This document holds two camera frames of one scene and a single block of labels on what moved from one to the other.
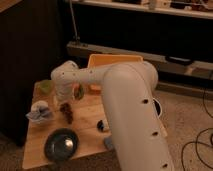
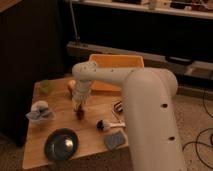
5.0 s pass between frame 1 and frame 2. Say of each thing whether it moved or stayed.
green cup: stayed
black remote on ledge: stayed
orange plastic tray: stayed
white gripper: moved
